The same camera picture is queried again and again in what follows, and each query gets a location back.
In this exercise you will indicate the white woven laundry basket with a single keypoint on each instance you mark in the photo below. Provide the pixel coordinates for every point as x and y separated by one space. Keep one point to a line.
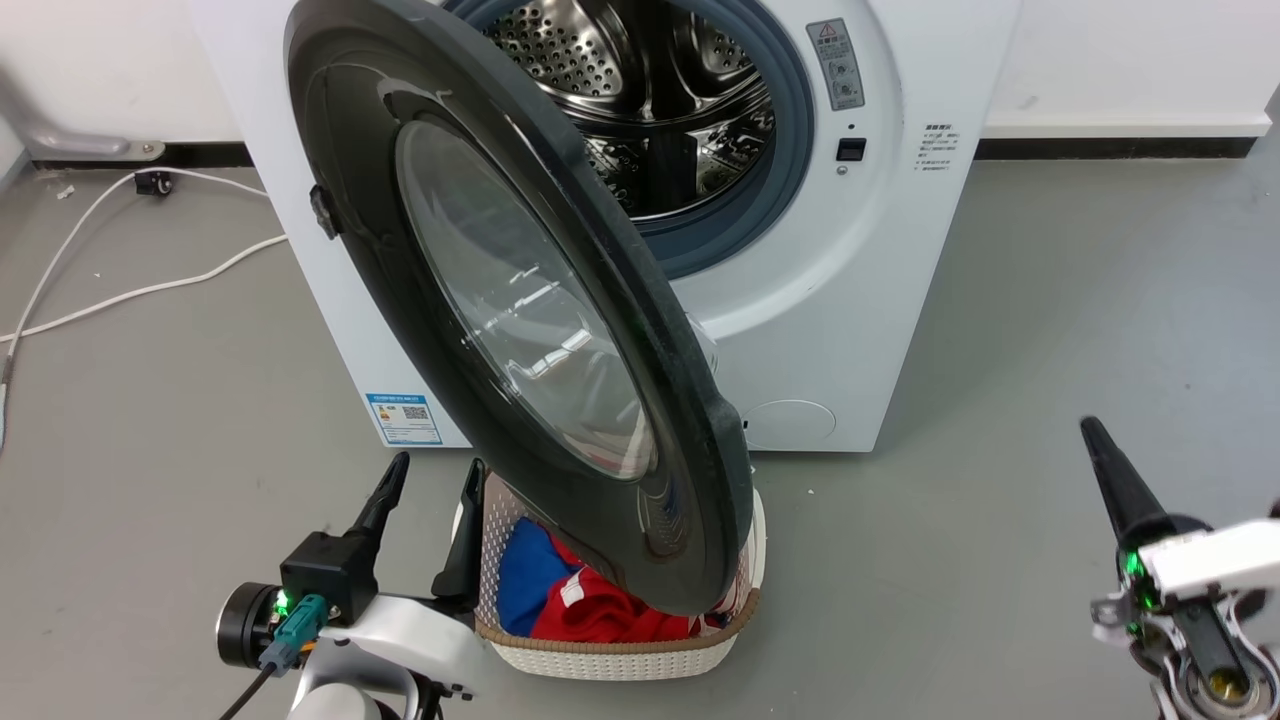
600 662

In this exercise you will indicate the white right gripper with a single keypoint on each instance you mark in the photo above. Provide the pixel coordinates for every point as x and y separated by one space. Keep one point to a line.
1215 560

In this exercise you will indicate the dark grey round glass door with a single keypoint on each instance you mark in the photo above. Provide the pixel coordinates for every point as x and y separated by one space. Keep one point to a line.
350 150

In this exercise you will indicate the blue garment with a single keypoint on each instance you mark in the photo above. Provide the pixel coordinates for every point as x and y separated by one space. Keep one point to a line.
528 580

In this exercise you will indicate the blue energy label sticker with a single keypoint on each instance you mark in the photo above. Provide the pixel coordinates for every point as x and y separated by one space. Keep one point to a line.
404 419

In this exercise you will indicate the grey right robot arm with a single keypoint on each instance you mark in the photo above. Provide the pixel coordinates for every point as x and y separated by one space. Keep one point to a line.
1215 692

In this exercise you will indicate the black floor plug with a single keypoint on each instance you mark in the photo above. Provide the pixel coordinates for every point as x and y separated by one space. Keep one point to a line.
153 183

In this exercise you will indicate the white front-load washing machine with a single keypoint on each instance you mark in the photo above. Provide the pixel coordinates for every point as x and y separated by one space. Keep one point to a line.
850 300

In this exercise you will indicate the grey metal pipe bracket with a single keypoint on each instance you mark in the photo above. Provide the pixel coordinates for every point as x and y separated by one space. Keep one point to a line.
60 138

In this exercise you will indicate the round white filter cover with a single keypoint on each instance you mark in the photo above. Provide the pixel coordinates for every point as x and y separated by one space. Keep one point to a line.
790 425

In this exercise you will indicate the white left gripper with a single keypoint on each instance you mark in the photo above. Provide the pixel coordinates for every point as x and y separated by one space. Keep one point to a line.
420 635

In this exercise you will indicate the black door lock slot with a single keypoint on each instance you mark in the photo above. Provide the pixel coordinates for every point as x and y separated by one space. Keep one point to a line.
851 150

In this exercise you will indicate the blue-grey rubber door gasket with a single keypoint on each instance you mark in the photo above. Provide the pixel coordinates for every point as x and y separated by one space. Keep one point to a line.
792 150

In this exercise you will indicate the red garment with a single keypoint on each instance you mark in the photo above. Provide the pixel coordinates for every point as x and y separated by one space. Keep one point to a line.
600 612

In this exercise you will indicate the perforated steel washer drum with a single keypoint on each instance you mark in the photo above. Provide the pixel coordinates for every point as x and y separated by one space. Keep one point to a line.
620 60

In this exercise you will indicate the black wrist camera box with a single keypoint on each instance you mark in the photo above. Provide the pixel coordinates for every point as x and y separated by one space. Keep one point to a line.
325 575

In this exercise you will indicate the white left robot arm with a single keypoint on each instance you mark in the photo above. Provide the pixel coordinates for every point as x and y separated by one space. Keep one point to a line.
335 700

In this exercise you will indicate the grey warning sticker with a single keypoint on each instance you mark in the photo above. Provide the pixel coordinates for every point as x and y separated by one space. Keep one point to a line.
836 62

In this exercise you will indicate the black baseboard strip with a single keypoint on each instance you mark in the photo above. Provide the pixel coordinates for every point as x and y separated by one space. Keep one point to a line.
140 155
1110 148

